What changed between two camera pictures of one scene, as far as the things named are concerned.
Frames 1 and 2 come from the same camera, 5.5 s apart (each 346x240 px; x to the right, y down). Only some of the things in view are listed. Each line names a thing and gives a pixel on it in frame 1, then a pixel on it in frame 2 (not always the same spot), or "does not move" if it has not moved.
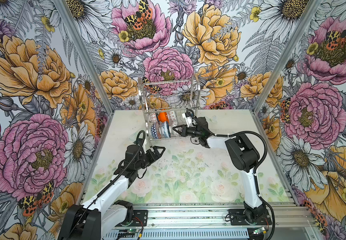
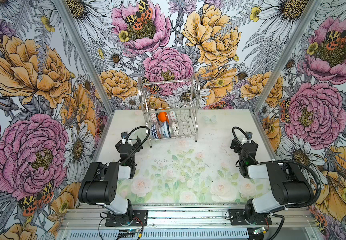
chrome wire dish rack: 164,101 does not move
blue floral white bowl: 165,131 does not move
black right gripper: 184,132 -> 237,146
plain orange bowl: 163,117 does not move
